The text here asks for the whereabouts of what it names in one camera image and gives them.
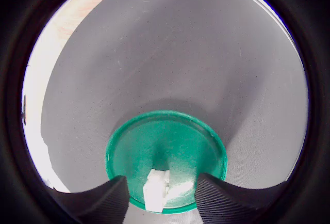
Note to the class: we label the small white plastic terminal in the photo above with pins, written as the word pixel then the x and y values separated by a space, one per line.
pixel 154 193

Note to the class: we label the round green lid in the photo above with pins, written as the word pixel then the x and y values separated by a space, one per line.
pixel 167 141

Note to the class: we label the dark grey mat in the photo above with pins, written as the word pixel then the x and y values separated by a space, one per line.
pixel 167 53

